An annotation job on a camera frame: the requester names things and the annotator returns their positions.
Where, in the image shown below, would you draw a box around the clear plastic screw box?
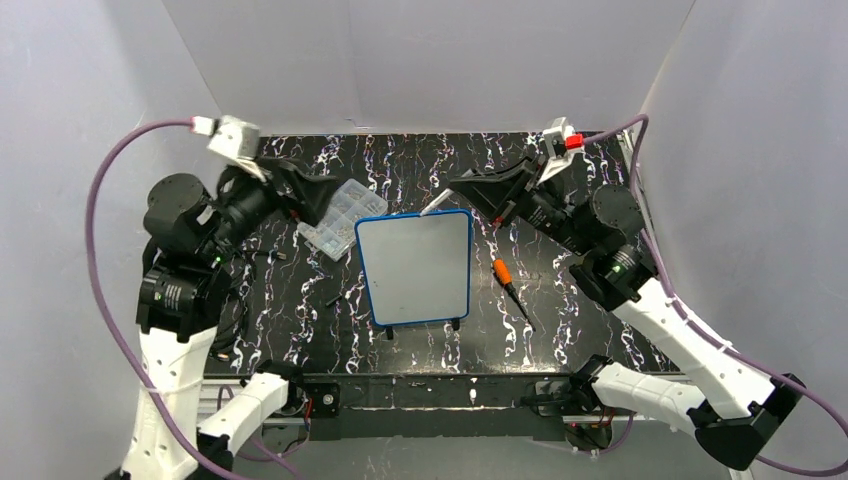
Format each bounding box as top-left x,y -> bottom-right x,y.
297,179 -> 388,261

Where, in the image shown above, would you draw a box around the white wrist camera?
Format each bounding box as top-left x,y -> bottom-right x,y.
207,115 -> 267,183
536,117 -> 585,186

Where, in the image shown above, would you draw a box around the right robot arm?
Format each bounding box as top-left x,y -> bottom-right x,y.
449,159 -> 800,470

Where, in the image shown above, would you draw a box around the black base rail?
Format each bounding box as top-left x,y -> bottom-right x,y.
251,372 -> 631,444

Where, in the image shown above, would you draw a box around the black marker cap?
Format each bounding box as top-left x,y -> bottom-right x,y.
325,295 -> 342,308

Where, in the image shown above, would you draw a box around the purple cable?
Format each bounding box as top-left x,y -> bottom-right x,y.
85,117 -> 306,480
581,113 -> 848,478

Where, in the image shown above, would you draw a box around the white marker pen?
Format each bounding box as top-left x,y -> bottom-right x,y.
419,188 -> 453,216

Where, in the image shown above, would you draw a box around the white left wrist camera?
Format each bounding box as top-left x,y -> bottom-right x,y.
207,115 -> 267,183

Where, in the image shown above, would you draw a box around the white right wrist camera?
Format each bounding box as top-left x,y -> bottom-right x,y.
536,117 -> 585,186

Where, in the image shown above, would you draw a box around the blue framed whiteboard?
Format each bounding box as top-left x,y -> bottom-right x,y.
354,209 -> 474,328

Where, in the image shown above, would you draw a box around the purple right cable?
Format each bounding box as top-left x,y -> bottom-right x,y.
581,113 -> 848,478

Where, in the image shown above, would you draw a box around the orange handled screwdriver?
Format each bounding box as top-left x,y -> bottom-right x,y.
492,258 -> 536,332

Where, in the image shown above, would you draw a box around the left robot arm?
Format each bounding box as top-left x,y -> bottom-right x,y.
114,158 -> 340,479

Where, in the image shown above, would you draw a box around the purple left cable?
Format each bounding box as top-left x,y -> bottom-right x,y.
85,117 -> 306,480

